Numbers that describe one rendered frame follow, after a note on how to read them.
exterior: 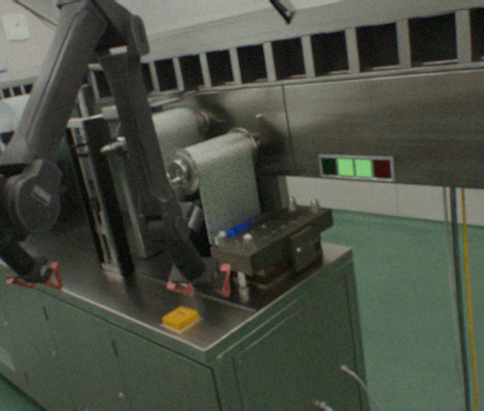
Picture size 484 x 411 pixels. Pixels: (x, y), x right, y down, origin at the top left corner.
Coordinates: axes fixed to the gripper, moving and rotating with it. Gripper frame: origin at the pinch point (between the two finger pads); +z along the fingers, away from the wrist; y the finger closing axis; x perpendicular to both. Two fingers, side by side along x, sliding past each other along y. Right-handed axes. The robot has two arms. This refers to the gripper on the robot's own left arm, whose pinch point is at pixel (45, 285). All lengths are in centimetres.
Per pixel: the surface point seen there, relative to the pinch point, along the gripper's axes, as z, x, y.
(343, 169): 15, -53, -73
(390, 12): -25, -69, -90
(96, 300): 21.7, -8.4, 1.0
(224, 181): 9, -45, -38
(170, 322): 14.1, 1.2, -33.0
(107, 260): 28.9, -28.8, 11.2
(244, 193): 18, -48, -40
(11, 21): 103, -437, 404
